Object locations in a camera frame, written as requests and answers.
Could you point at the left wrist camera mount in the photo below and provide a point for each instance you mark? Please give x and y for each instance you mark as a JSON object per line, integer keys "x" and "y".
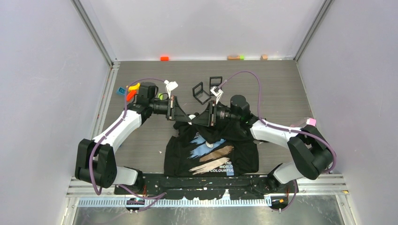
{"x": 170, "y": 86}

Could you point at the orange red block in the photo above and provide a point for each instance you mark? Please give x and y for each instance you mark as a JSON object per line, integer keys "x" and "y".
{"x": 131, "y": 95}

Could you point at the black brooch box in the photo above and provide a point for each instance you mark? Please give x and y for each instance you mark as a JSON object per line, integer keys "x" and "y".
{"x": 200, "y": 94}
{"x": 215, "y": 81}

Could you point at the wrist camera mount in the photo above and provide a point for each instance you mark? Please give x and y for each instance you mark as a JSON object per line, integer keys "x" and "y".
{"x": 217, "y": 92}
{"x": 170, "y": 86}

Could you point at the black printed t-shirt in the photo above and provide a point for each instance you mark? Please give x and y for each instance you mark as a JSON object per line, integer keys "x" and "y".
{"x": 234, "y": 152}

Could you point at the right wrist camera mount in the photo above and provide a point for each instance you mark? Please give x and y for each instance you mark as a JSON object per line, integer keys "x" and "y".
{"x": 217, "y": 92}

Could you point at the tan block at wall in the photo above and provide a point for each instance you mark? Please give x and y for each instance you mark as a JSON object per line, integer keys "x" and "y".
{"x": 233, "y": 57}

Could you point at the pink metronome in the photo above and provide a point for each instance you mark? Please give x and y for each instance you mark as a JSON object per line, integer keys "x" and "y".
{"x": 303, "y": 122}

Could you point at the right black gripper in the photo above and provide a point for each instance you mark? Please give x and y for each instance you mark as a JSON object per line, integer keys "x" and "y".
{"x": 208, "y": 117}

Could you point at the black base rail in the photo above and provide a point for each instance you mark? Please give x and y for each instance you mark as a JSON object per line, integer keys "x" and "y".
{"x": 243, "y": 187}

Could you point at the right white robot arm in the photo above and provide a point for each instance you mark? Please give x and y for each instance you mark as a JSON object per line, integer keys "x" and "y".
{"x": 311, "y": 154}

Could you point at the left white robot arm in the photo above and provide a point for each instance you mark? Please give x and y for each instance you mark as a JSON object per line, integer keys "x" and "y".
{"x": 96, "y": 163}

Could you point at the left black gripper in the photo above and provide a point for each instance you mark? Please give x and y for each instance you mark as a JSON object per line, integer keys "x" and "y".
{"x": 174, "y": 111}

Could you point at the yellow curved block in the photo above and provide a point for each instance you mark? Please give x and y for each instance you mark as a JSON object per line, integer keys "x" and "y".
{"x": 134, "y": 87}

